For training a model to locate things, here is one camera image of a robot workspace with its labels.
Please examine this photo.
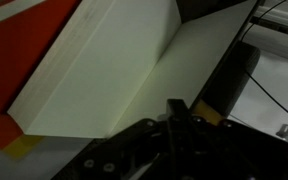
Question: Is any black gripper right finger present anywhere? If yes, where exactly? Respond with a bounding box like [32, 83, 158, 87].
[177, 99, 288, 180]

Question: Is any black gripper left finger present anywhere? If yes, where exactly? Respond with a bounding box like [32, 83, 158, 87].
[52, 99, 180, 180]

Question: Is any black hardcover book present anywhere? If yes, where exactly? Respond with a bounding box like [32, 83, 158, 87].
[7, 0, 262, 139]

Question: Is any yellow book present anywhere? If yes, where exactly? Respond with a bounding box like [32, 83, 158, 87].
[2, 99, 223, 159]

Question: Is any red book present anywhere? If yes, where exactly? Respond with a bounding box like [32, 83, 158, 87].
[0, 0, 82, 151]

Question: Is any thin black table cable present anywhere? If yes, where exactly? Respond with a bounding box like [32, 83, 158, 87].
[240, 0, 288, 126]

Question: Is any grey metal rail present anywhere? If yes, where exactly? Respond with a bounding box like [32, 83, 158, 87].
[250, 0, 288, 38]

